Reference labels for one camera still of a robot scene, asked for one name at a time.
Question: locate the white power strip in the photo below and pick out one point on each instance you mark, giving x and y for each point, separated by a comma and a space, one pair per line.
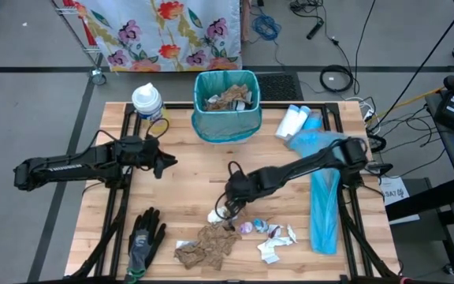
363, 108

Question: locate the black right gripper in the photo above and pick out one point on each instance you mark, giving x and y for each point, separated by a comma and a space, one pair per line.
243, 187

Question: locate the small white scrap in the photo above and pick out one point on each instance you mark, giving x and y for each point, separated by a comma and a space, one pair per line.
182, 244

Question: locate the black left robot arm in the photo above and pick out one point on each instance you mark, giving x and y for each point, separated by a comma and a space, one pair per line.
65, 167

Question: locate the black handheld device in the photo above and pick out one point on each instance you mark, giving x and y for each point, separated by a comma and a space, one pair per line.
314, 29

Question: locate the white bin with blue liner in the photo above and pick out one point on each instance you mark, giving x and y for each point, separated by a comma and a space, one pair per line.
227, 126

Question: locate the Lysol wipes canister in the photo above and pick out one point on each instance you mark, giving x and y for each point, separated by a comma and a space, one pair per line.
146, 100

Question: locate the blue bag roll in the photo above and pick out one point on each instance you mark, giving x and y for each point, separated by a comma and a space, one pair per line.
314, 120

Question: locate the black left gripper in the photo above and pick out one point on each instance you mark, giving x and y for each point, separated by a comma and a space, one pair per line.
142, 152

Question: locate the pink wad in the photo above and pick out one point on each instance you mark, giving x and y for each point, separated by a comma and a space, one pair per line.
246, 227

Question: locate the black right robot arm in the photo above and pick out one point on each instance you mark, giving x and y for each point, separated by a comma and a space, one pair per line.
309, 163

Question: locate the printed paper sheet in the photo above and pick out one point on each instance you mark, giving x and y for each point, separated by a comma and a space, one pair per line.
396, 193

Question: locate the thin black pole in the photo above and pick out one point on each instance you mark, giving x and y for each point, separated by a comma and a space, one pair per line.
422, 64

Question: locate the floral print cloth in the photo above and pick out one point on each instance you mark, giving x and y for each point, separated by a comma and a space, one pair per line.
160, 35

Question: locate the white paper sheet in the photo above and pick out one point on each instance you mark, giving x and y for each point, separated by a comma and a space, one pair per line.
270, 250

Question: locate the long brown paper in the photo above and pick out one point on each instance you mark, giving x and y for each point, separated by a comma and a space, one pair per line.
231, 96

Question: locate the blue white wad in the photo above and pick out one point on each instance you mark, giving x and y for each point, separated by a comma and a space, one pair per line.
261, 225

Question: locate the large brown paper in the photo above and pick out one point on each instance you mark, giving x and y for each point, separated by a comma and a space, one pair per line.
211, 246

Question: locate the white paper wad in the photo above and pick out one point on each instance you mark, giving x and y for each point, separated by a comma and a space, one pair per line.
215, 216

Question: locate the black perforated floor mat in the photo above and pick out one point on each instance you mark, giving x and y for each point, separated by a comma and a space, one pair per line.
278, 87

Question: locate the white bag roll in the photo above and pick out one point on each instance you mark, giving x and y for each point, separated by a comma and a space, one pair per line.
302, 116
288, 120

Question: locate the blue trash bag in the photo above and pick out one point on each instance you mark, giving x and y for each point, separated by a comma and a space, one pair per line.
323, 213

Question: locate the narrow white paper scrap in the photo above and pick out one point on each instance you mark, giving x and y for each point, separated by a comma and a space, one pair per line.
291, 232

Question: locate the black grey work glove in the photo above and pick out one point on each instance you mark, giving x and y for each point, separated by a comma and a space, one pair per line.
144, 240

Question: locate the red white wrapper scrap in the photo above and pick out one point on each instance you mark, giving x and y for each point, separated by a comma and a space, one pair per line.
273, 231

